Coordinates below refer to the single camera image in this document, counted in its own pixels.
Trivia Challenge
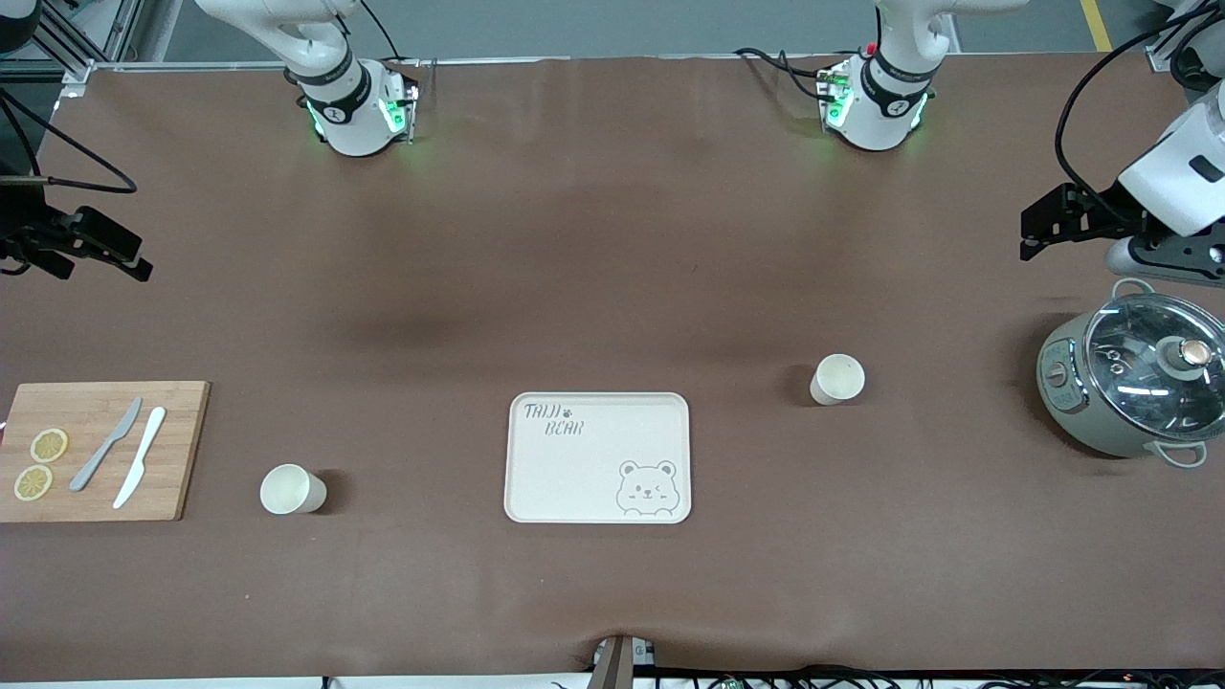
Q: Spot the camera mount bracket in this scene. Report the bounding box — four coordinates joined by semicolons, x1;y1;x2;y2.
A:
592;633;657;689

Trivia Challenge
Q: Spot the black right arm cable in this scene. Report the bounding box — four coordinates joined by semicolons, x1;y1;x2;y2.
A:
0;86;140;194

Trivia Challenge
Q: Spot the black table edge cable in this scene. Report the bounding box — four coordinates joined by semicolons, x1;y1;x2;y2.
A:
632;668;807;689

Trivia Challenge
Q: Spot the bamboo cutting board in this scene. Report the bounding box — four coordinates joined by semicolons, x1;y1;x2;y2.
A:
0;382;211;523

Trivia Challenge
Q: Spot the black base cable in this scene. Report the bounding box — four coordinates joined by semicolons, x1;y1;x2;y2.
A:
356;0;408;66
734;46;835;102

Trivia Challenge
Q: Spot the black left base cable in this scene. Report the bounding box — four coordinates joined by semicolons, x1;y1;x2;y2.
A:
734;46;835;102

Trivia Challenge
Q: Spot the aluminium frame profile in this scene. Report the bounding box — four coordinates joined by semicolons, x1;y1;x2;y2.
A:
1144;0;1225;76
0;0;146;99

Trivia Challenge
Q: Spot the white plastic knife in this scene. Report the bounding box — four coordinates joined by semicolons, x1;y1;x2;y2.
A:
112;407;167;510

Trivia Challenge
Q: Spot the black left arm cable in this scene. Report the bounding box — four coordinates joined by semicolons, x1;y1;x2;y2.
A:
1053;8;1225;207

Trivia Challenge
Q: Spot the glass pot lid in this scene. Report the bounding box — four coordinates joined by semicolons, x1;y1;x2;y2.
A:
1084;294;1225;428

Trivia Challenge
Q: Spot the cream tray with bear print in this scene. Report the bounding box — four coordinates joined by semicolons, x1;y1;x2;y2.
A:
504;391;692;524

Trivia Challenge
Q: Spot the white plastic cup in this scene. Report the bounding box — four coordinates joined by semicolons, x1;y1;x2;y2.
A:
259;464;328;516
810;354;866;407

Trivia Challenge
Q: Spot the grey-green electric cooking pot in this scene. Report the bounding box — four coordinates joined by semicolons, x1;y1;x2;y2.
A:
1036;278;1225;470

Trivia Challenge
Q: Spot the grey plastic knife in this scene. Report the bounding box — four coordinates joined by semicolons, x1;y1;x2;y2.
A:
69;397;144;493

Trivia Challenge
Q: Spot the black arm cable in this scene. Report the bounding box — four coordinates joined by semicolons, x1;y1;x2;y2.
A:
0;86;140;194
1053;8;1225;207

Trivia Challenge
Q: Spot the black right base cable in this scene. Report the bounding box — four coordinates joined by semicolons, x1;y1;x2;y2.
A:
356;0;408;66

